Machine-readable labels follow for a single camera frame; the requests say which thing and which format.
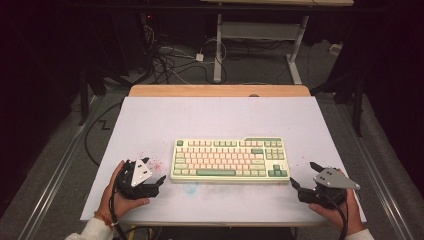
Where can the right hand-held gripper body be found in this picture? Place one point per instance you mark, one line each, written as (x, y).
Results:
(333, 180)

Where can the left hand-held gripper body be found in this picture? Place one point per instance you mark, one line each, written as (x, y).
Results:
(140, 173)

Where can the cream green pink keyboard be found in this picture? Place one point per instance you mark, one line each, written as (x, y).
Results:
(230, 160)

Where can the person's left hand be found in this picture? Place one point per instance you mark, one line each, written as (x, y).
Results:
(110, 200)

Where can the person's right hand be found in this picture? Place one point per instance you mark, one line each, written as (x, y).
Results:
(346, 218)

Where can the black stand leg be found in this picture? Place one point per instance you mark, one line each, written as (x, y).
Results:
(358, 110)
(84, 100)

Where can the white board table cover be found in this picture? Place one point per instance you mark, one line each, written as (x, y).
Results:
(216, 116)

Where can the wooden table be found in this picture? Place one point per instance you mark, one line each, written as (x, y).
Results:
(200, 90)

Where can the white power adapter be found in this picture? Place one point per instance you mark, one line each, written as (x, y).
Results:
(199, 57)

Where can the metal floor rail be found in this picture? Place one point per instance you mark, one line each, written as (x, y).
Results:
(56, 173)
(376, 173)

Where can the white metal desk frame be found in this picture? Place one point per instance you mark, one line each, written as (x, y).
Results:
(217, 50)

